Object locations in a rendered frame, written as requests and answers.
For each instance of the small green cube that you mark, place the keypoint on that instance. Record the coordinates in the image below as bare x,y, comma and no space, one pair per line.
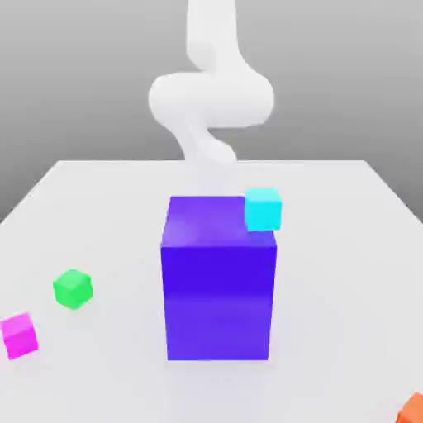
72,290

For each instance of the small cyan cube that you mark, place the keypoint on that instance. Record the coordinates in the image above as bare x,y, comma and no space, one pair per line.
263,211

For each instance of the large purple box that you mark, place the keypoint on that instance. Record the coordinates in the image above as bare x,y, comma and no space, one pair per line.
218,290

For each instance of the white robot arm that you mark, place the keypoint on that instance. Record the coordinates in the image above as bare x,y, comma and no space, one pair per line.
211,96

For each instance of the small magenta cube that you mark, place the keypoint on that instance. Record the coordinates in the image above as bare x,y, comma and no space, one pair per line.
19,336

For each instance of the small orange cube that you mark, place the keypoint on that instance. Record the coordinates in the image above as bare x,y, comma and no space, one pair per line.
412,411

